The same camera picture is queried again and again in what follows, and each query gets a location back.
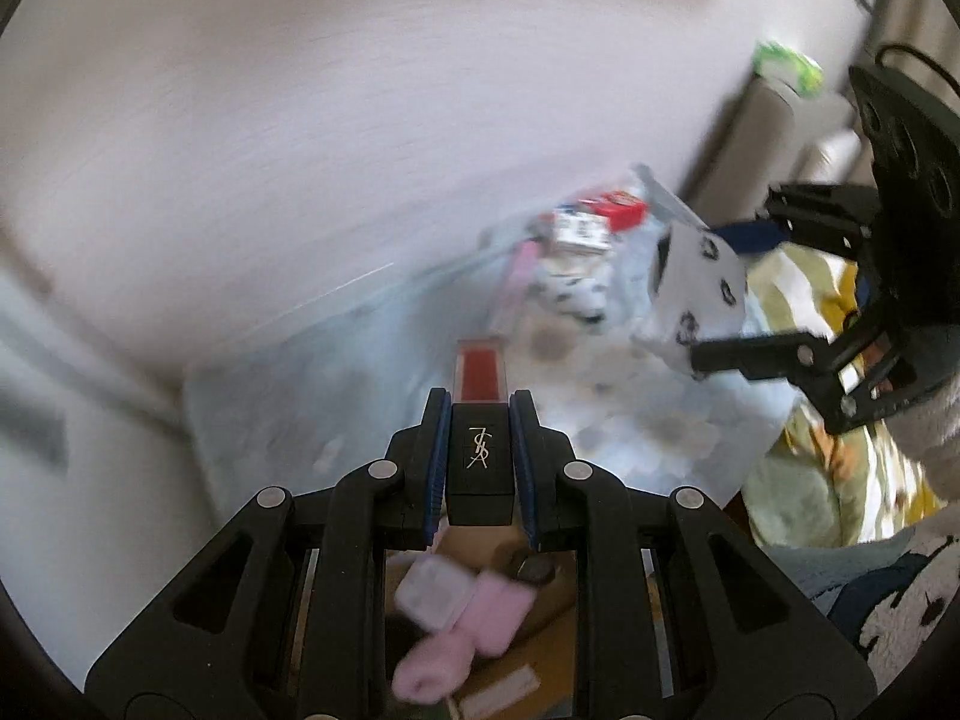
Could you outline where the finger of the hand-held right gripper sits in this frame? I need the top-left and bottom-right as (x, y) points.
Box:
(724, 181), (884, 260)
(688, 300), (917, 436)

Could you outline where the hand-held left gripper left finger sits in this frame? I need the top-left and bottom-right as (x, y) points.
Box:
(85, 388), (452, 720)

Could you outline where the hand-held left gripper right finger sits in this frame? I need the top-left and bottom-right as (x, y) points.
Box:
(512, 388), (877, 720)

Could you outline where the black and red lipstick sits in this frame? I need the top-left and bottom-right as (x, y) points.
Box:
(446, 340), (518, 526)

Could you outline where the white sock with black print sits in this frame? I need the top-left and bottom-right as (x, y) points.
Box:
(534, 268), (614, 332)
(630, 221), (752, 377)

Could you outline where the black jar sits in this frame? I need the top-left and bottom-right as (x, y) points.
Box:
(514, 551), (557, 587)

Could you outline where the white square case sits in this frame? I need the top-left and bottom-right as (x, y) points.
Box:
(394, 556), (475, 629)

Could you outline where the cardboard box with pink flaps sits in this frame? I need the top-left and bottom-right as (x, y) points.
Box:
(289, 525), (661, 720)

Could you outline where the person's right forearm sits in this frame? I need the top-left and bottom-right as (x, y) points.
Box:
(889, 375), (960, 501)

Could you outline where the beige sofa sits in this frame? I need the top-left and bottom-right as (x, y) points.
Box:
(690, 75), (863, 227)

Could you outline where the yellow patterned blanket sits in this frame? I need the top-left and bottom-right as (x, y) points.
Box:
(742, 247), (947, 550)

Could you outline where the green tissue pack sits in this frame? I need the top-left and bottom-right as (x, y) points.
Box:
(754, 41), (824, 96)

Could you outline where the pink and white tube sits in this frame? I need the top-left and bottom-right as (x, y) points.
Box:
(493, 240), (542, 336)

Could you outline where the red box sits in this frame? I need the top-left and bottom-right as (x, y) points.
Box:
(570, 191), (650, 235)

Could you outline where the white box with black print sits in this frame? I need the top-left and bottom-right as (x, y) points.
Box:
(551, 210), (612, 257)

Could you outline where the white cabinet door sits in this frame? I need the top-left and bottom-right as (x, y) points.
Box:
(0, 240), (226, 691)

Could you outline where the black cable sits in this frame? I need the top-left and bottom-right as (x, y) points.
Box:
(874, 43), (960, 104)

